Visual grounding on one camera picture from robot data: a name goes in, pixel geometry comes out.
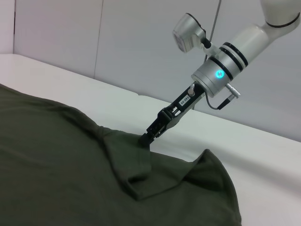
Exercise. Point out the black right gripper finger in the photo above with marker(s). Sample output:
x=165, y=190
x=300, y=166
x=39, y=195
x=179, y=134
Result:
x=164, y=129
x=156, y=126

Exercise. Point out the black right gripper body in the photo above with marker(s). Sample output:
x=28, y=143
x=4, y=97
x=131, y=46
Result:
x=188, y=101

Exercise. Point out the dark green t-shirt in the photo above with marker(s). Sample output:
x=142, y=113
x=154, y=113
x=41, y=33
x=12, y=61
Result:
x=70, y=164

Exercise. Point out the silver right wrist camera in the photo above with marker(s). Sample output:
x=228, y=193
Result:
x=188, y=33

